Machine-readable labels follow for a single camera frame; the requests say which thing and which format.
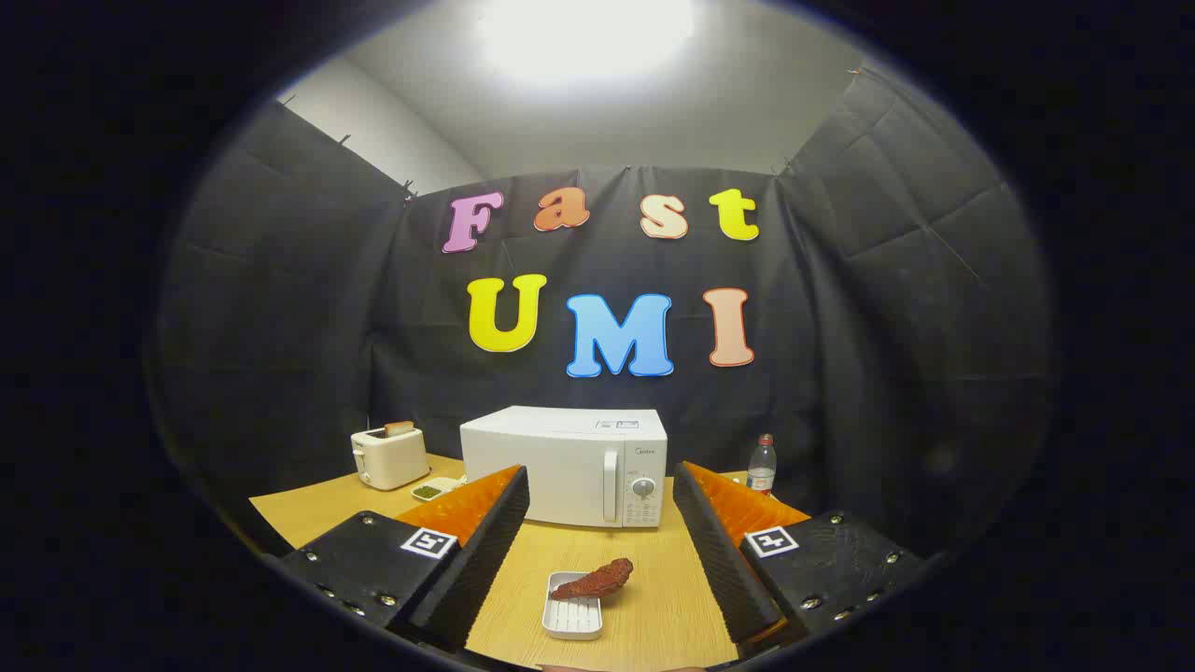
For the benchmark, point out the red label plastic bottle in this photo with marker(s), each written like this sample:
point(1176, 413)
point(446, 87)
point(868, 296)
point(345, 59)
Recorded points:
point(762, 471)

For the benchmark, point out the black backdrop cloth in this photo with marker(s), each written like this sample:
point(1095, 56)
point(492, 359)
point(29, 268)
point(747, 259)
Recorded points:
point(280, 327)

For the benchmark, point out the brown roasted meat piece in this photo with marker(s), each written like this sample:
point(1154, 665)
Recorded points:
point(597, 580)

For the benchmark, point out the white divided bean dish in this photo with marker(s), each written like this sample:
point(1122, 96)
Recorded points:
point(429, 491)

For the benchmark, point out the toast slice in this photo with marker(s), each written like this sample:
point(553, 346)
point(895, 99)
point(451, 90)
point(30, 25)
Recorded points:
point(400, 428)

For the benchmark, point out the white bread toaster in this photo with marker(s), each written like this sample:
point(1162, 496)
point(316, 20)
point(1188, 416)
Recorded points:
point(392, 459)

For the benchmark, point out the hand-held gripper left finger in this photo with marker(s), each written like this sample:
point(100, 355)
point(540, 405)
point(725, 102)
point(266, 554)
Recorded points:
point(485, 560)

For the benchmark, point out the white toaster oven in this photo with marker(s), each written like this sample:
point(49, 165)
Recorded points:
point(560, 457)

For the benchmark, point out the white rectangular ribbed dish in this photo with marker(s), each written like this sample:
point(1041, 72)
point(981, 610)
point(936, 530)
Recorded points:
point(571, 621)

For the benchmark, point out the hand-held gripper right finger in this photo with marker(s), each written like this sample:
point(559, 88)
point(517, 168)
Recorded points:
point(714, 551)

